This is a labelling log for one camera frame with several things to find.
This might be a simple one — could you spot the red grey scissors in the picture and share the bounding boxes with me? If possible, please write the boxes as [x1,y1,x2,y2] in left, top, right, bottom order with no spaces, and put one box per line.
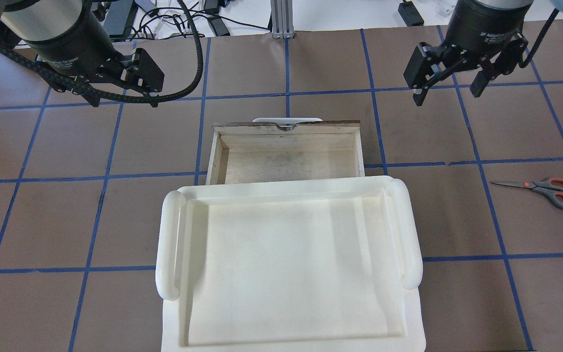
[491,177,563,210]

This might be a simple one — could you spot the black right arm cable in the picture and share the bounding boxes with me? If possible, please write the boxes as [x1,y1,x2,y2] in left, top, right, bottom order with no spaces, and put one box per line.
[519,8,561,69]

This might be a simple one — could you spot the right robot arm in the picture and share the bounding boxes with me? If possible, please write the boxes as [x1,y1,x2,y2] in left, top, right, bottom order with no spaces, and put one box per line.
[404,0,563,106]

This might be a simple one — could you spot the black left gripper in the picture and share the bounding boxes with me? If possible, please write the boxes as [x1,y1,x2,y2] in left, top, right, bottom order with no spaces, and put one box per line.
[29,5,165,108]

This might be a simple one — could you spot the black braided left cable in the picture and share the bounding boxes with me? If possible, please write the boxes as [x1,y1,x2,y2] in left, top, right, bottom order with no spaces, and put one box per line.
[0,0,205,104]

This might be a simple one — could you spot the black power brick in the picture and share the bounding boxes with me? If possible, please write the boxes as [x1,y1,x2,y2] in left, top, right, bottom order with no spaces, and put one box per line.
[103,0,138,39]

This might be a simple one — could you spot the aluminium frame post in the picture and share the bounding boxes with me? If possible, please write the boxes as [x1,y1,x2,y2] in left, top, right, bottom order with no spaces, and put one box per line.
[270,0,295,39]

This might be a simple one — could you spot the black power adapter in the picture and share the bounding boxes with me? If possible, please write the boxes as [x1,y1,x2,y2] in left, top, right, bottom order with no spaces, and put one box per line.
[397,0,424,27]

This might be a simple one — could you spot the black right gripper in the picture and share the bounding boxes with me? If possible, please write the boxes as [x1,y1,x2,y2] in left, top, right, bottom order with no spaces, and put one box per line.
[404,0,532,107]

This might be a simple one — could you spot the white drawer handle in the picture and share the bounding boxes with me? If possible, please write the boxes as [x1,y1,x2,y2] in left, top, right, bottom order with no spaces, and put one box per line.
[252,117,322,130]

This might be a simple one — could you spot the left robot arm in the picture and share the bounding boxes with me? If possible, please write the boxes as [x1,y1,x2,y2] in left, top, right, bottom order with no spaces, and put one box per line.
[0,0,165,107]

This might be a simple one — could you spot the wooden drawer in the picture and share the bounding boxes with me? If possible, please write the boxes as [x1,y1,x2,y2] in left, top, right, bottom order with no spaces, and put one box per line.
[206,120,366,185]

